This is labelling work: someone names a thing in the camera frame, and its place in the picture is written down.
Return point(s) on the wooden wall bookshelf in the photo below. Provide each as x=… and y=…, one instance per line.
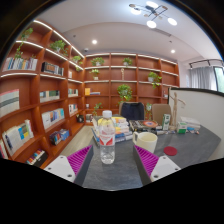
x=45, y=96

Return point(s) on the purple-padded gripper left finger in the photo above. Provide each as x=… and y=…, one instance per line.
x=74, y=167

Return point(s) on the black ceiling light fixture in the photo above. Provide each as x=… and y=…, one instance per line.
x=152, y=11

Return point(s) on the wooden artist mannequin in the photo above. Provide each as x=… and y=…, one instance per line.
x=176, y=101

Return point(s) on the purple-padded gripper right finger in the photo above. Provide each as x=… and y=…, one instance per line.
x=151, y=167

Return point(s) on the potted plant top left shelf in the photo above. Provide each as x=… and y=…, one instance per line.
x=59, y=47

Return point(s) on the stack of books on table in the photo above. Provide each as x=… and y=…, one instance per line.
x=122, y=130

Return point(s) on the dark book with orange disc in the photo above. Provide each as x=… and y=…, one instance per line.
x=142, y=125

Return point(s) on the tan chair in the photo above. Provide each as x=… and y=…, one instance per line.
x=158, y=110

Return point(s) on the clear plastic water bottle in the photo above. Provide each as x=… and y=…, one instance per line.
x=107, y=138

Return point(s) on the potted plant on right shelf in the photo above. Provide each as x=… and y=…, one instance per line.
x=154, y=79

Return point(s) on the small green white box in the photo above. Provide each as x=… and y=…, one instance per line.
x=181, y=127

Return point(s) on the grey window curtain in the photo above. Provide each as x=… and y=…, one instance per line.
x=203, y=78

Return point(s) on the hanging green pothos plant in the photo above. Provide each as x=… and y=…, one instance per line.
x=125, y=93

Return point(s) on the green white carton box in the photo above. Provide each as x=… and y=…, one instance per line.
x=166, y=121

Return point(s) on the dark office chair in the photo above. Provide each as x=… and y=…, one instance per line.
x=132, y=110

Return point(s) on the round red coaster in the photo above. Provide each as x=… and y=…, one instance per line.
x=171, y=151

